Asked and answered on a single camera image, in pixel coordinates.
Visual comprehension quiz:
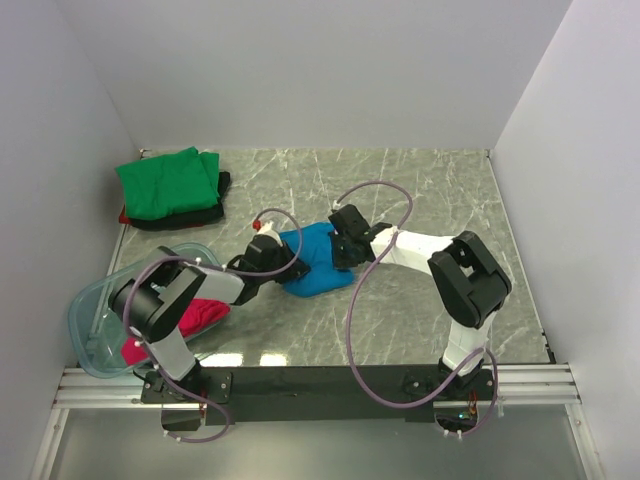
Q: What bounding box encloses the blue t-shirt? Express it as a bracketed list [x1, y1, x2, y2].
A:
[283, 222, 355, 298]

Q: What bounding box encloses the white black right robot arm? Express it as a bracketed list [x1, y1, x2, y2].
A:
[329, 204, 512, 399]

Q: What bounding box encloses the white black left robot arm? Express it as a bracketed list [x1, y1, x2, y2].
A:
[109, 234, 311, 402]

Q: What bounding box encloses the black folded t-shirt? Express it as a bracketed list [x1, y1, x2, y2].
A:
[128, 171, 232, 232]

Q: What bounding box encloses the crimson crumpled t-shirt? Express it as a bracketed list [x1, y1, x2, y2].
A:
[120, 299, 231, 366]

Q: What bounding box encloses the green folded t-shirt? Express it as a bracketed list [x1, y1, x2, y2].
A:
[116, 147, 220, 221]

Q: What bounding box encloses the red folded t-shirt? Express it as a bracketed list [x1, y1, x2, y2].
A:
[118, 208, 131, 225]

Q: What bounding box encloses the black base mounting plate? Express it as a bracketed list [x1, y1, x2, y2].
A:
[141, 365, 496, 423]

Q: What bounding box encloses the clear plastic bin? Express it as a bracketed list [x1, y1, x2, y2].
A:
[68, 244, 217, 378]

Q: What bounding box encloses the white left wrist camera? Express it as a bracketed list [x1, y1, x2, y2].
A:
[252, 219, 282, 244]

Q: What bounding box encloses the aluminium frame rail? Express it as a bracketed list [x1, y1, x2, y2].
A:
[52, 364, 582, 410]

